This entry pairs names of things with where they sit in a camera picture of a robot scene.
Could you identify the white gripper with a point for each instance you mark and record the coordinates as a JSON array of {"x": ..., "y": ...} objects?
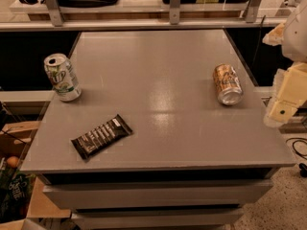
[{"x": 295, "y": 35}]

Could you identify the orange soda can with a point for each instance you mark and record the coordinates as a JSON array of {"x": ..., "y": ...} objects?
[{"x": 228, "y": 86}]

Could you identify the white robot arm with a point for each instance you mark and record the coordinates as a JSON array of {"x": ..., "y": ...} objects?
[{"x": 291, "y": 36}]

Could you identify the green white 7up can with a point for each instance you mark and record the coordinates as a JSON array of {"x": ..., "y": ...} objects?
[{"x": 61, "y": 74}]

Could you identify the upper grey drawer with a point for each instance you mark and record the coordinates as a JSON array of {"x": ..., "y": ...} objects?
[{"x": 157, "y": 194}]

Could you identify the grey drawer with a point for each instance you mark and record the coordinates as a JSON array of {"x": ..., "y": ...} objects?
[
  {"x": 157, "y": 218},
  {"x": 157, "y": 194}
]

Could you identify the lower grey drawer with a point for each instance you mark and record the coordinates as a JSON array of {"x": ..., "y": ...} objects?
[{"x": 157, "y": 218}]

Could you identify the black snack bar wrapper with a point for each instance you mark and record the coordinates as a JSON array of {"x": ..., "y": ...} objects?
[{"x": 101, "y": 137}]

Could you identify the cardboard box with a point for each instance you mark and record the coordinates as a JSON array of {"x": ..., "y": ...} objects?
[{"x": 16, "y": 138}]

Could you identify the green sprite package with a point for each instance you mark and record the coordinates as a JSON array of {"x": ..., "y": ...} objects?
[{"x": 15, "y": 198}]

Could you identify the right metal bracket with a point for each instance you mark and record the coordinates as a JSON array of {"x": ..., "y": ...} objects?
[{"x": 251, "y": 11}]

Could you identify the metal bracket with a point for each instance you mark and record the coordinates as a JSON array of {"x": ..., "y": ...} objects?
[
  {"x": 251, "y": 11},
  {"x": 174, "y": 12},
  {"x": 54, "y": 12}
]

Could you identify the middle metal bracket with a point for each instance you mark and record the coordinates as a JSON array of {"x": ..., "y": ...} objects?
[{"x": 174, "y": 12}]

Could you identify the left metal bracket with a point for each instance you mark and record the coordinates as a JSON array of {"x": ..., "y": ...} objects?
[{"x": 54, "y": 12}]

